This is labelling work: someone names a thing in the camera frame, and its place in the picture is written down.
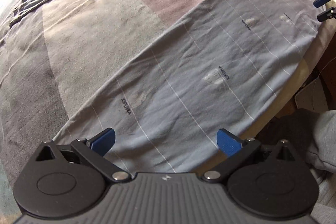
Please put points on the grey pants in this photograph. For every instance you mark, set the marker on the grey pants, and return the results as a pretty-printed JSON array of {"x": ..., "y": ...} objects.
[{"x": 197, "y": 69}]

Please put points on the person's grey garment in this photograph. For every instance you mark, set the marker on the person's grey garment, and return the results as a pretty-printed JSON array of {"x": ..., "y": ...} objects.
[{"x": 325, "y": 140}]

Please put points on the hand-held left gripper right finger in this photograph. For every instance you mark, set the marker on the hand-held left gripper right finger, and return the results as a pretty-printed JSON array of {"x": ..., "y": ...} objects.
[{"x": 228, "y": 145}]

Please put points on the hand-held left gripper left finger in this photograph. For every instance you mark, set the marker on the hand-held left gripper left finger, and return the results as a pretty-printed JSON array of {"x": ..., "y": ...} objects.
[{"x": 105, "y": 140}]

